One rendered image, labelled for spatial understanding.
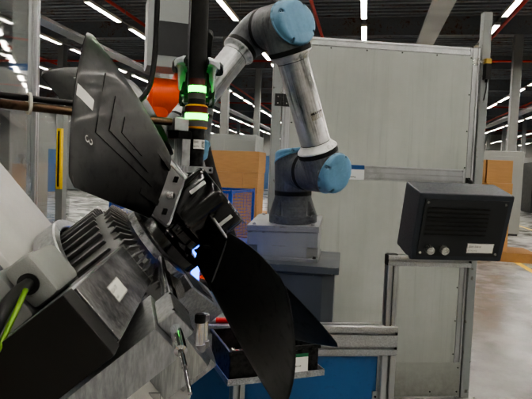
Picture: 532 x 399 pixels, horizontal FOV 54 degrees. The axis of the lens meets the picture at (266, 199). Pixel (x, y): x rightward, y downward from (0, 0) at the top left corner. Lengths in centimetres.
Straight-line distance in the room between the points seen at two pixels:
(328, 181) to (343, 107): 148
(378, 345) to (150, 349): 93
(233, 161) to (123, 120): 826
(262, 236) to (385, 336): 45
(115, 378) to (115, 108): 33
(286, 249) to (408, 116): 162
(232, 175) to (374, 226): 617
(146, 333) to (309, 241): 98
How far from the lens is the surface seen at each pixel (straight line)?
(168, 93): 489
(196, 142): 98
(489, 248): 153
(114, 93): 71
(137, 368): 66
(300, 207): 157
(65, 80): 99
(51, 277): 63
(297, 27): 138
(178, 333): 63
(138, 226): 86
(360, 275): 297
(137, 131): 74
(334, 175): 146
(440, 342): 323
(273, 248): 157
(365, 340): 147
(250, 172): 886
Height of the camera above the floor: 127
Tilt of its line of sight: 3 degrees down
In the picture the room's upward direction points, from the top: 2 degrees clockwise
